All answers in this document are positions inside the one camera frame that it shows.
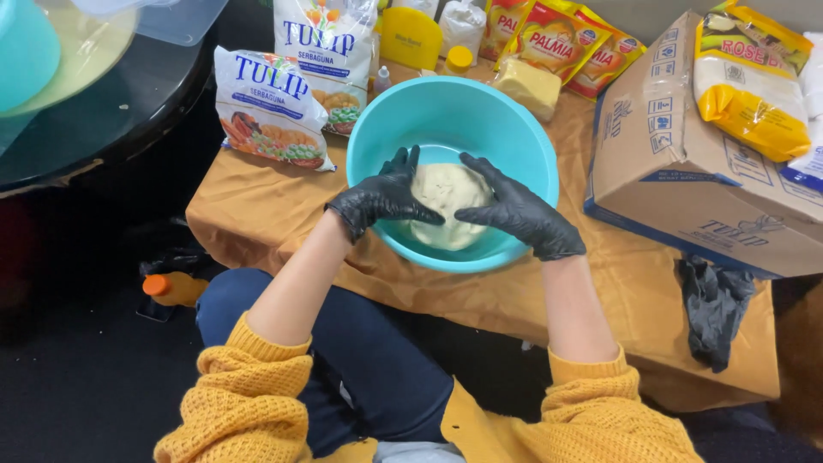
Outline person's right hand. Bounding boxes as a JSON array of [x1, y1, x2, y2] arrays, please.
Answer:
[[453, 152, 587, 262]]

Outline person's left hand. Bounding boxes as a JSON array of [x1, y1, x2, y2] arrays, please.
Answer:
[[324, 144, 446, 246]]

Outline pale dough ball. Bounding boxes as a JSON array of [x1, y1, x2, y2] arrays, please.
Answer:
[[408, 162, 496, 252]]

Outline tan tablecloth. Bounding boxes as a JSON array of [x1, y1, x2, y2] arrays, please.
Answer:
[[185, 57, 783, 414]]

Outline turquoise plastic mixing bowl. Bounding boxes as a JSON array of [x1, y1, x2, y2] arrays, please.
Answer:
[[346, 76, 560, 274]]

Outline wrapped yellow margarine block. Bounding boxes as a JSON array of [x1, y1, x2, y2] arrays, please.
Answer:
[[491, 56, 563, 123]]

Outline white flour bag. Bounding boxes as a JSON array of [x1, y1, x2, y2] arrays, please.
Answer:
[[273, 0, 379, 136], [214, 45, 337, 173]]

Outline brown cardboard box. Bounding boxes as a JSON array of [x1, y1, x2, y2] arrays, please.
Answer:
[[583, 9, 823, 281]]

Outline yellow-capped small bottle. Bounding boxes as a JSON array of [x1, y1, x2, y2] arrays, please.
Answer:
[[444, 45, 475, 77]]

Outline yellow plastic tub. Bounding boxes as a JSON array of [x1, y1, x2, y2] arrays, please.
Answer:
[[378, 7, 444, 72]]

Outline navy blue trousers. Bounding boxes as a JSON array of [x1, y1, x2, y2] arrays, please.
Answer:
[[195, 268, 456, 459]]

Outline yellow red margarine sachet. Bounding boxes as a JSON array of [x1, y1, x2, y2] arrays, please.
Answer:
[[566, 5, 648, 101], [478, 0, 533, 63], [494, 0, 613, 86]]

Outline clear bag of white powder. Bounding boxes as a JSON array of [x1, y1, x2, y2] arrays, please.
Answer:
[[438, 0, 488, 66]]

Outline crumpled black plastic bag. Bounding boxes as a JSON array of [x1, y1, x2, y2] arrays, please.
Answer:
[[674, 253, 757, 374]]

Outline orange-capped yellow bottle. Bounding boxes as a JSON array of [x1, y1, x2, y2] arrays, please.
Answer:
[[142, 271, 210, 308]]

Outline yellow knit sweater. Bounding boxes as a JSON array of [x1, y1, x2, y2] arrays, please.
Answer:
[[153, 311, 706, 463]]

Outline yellow white flour packet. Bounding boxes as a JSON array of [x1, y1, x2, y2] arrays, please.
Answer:
[[692, 0, 815, 163]]

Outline round black glass table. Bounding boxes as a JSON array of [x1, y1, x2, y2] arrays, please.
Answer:
[[0, 0, 218, 194]]

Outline clear plastic lid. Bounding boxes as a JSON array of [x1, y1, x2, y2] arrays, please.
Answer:
[[69, 0, 230, 48]]

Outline pale yellow round plate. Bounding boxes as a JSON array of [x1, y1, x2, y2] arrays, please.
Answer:
[[0, 0, 140, 120]]

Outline turquoise plastic basin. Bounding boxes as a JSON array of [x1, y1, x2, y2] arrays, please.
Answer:
[[0, 0, 63, 114]]

